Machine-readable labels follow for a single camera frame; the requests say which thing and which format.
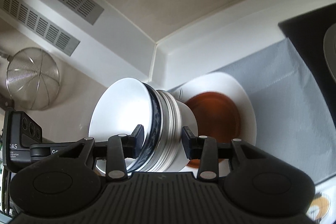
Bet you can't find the white ceramic bowl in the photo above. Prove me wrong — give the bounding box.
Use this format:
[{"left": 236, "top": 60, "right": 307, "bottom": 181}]
[{"left": 145, "top": 90, "right": 198, "bottom": 172}]

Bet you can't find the white bowl with blue rim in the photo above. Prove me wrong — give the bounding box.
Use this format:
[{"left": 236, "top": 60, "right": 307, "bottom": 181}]
[{"left": 89, "top": 78, "right": 163, "bottom": 173}]

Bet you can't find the grey cloth mat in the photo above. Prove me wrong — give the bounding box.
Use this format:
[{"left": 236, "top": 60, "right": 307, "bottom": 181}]
[{"left": 219, "top": 39, "right": 335, "bottom": 183}]

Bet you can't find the orange plastic plate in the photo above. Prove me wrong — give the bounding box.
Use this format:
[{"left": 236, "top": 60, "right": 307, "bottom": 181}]
[{"left": 183, "top": 91, "right": 242, "bottom": 168}]

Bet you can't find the black gas stove top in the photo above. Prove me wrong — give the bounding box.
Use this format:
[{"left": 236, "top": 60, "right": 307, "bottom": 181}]
[{"left": 278, "top": 4, "right": 335, "bottom": 120}]

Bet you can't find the silver gas burner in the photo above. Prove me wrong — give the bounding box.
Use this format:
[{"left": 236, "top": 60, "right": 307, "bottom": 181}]
[{"left": 323, "top": 24, "right": 336, "bottom": 78}]

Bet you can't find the white square plate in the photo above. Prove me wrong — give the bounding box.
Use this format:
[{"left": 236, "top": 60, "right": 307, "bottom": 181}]
[{"left": 167, "top": 72, "right": 257, "bottom": 178}]

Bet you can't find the metal mesh strainer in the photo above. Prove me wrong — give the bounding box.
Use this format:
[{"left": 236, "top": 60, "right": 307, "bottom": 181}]
[{"left": 1, "top": 47, "right": 60, "bottom": 110}]

